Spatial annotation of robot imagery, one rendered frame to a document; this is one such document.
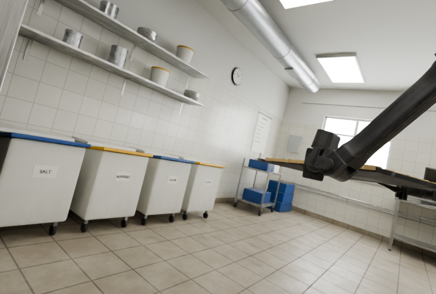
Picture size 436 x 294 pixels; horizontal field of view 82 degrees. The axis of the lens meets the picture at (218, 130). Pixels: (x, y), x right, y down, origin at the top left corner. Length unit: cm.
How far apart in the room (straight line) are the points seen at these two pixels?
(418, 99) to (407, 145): 539
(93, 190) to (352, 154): 211
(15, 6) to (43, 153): 96
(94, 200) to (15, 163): 67
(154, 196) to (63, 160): 101
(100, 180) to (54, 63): 120
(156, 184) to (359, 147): 234
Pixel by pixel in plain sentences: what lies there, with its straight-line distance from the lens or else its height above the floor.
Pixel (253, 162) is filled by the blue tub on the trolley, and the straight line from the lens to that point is 477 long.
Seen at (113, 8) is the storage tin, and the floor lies 209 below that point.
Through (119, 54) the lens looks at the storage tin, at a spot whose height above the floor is 170.
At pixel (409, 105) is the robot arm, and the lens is 73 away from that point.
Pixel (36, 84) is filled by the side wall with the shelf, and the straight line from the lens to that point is 284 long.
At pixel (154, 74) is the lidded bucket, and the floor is 168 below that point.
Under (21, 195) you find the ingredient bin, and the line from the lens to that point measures 226.
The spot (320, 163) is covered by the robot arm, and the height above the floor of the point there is 99.
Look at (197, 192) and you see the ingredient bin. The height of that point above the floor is 38.
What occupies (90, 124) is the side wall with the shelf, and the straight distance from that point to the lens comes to 302.
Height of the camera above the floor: 96
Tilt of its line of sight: 5 degrees up
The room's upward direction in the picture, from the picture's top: 13 degrees clockwise
